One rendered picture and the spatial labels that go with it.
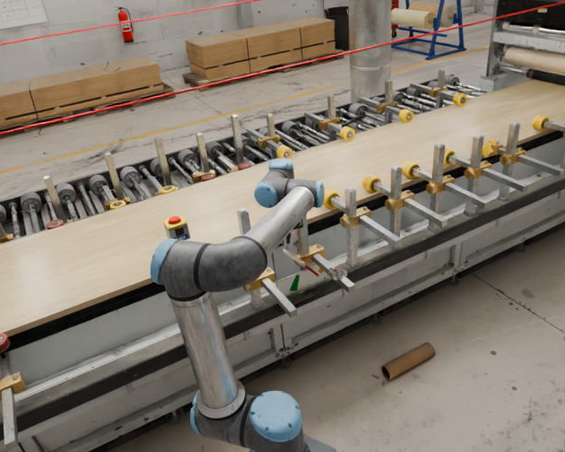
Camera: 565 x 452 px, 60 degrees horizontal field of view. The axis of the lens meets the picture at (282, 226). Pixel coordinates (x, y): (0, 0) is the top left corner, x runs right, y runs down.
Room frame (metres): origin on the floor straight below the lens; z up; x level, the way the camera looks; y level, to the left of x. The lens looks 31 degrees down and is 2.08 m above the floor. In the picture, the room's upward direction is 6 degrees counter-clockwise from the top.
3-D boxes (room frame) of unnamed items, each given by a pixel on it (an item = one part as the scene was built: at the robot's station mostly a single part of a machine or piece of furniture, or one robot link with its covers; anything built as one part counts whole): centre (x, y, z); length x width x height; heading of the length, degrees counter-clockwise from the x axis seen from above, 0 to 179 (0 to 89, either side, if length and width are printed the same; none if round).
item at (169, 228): (1.53, 0.38, 1.18); 0.07 x 0.07 x 0.08; 26
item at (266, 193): (1.52, 0.02, 1.31); 0.12 x 0.12 x 0.09; 67
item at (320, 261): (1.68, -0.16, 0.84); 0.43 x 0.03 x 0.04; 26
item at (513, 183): (2.18, -1.03, 0.95); 0.50 x 0.04 x 0.04; 26
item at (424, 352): (1.84, -0.59, 0.04); 0.30 x 0.08 x 0.08; 116
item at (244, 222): (1.64, 0.15, 0.93); 0.03 x 0.03 x 0.48; 26
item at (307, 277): (1.71, -0.06, 0.75); 0.26 x 0.01 x 0.10; 116
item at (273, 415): (0.96, 0.09, 0.79); 0.17 x 0.15 x 0.18; 67
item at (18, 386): (1.22, 1.03, 0.81); 0.13 x 0.06 x 0.05; 116
